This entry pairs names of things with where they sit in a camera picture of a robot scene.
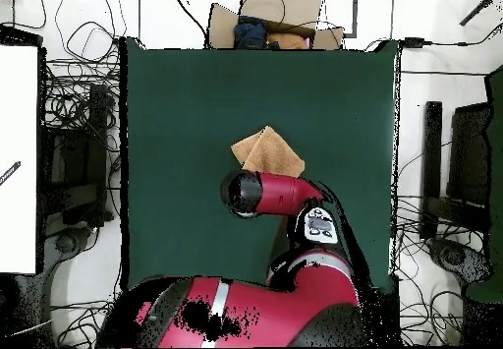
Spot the tan terry towel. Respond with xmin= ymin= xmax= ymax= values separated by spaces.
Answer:
xmin=230 ymin=125 xmax=307 ymax=179

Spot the orange cloth item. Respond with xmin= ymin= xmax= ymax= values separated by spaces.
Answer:
xmin=266 ymin=31 xmax=309 ymax=50

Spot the dark green table cloth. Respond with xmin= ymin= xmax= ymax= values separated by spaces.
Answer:
xmin=119 ymin=36 xmax=400 ymax=293

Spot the dark blue garment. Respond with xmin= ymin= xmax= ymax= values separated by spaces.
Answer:
xmin=233 ymin=15 xmax=270 ymax=50

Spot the brown cardboard box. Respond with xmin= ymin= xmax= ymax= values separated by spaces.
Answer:
xmin=205 ymin=0 xmax=346 ymax=51

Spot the black upright bar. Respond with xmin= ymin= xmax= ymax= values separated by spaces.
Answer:
xmin=419 ymin=100 xmax=444 ymax=242

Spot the white board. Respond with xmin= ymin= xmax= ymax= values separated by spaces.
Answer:
xmin=0 ymin=44 xmax=39 ymax=275

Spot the green cloth drape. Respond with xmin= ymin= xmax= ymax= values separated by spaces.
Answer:
xmin=465 ymin=63 xmax=503 ymax=303

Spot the dark slim rod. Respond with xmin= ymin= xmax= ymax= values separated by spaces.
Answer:
xmin=458 ymin=0 xmax=502 ymax=27

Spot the black stand frame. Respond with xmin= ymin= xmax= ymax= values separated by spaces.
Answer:
xmin=40 ymin=83 xmax=115 ymax=228

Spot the black cable tangle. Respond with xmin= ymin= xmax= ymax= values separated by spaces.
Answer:
xmin=392 ymin=195 xmax=473 ymax=346
xmin=42 ymin=0 xmax=129 ymax=130
xmin=50 ymin=289 xmax=119 ymax=348

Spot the grey angled frame bar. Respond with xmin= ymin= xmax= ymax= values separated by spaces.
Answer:
xmin=341 ymin=0 xmax=360 ymax=38

